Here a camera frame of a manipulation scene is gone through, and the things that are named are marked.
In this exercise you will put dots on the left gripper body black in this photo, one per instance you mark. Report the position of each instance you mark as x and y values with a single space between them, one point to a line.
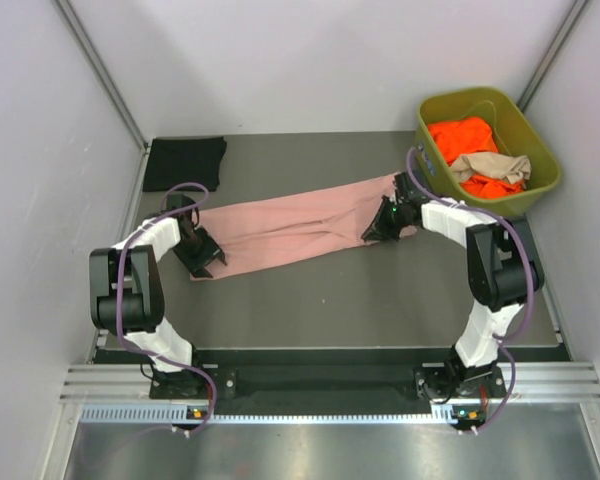
199 250

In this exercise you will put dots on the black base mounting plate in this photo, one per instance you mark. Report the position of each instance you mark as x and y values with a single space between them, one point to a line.
374 400

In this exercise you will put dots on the left aluminium corner post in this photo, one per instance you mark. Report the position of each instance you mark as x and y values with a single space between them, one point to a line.
79 33

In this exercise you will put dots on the grey slotted cable duct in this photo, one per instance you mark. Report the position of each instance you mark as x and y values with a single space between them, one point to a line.
189 415

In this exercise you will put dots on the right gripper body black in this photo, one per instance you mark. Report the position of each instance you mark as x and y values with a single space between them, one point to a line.
390 219

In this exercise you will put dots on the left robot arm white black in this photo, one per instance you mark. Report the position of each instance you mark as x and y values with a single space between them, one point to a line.
127 298

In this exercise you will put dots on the aluminium corner post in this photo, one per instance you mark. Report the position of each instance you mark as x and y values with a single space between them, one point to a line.
566 28
79 33

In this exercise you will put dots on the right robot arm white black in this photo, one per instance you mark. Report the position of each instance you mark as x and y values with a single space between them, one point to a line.
503 270

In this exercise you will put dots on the right aluminium corner post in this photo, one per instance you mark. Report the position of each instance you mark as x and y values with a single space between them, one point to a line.
566 28

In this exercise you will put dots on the folded black t shirt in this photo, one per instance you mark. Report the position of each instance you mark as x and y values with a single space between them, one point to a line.
176 161

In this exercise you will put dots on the beige t shirt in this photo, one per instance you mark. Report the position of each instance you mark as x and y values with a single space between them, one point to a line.
492 165

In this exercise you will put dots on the orange t shirt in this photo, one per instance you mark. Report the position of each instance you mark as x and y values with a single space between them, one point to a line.
471 135

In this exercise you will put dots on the pink t shirt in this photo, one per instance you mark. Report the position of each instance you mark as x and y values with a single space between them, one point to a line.
270 233

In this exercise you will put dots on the olive green plastic bin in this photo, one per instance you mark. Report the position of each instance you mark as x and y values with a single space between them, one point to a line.
513 134

